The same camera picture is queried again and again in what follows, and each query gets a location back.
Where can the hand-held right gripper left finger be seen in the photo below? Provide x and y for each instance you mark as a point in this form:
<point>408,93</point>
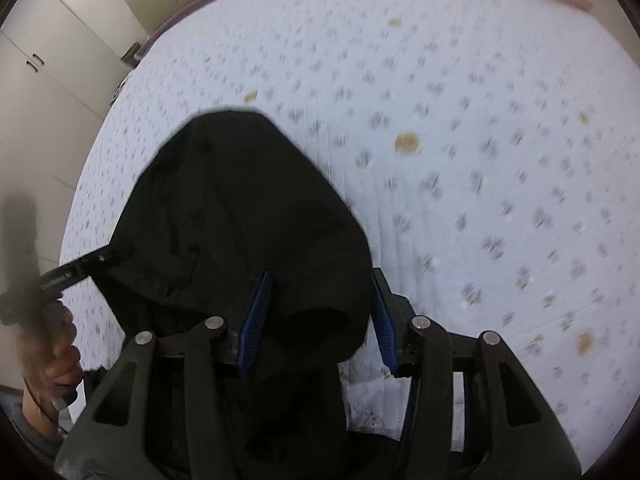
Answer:
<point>255,310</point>

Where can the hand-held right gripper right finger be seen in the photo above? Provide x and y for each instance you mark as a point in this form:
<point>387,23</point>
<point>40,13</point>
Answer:
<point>384,320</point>

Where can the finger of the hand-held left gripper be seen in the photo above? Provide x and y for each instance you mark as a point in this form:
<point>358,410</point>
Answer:
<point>80,266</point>

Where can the black garment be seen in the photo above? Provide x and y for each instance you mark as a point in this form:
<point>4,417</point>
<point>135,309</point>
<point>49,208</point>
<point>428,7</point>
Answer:
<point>235,210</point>

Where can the person's left forearm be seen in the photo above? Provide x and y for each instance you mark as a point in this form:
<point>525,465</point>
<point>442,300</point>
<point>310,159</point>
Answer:
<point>30,425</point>

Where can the person's left hand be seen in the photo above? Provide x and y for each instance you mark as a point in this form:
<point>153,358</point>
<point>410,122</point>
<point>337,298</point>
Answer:
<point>57,360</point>

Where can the white wardrobe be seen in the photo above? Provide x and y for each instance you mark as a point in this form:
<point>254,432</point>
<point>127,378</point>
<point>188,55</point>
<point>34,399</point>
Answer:
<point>50,110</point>

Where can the floral bed sheet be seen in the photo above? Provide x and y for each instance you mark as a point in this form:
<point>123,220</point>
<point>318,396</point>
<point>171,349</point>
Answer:
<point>450,160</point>

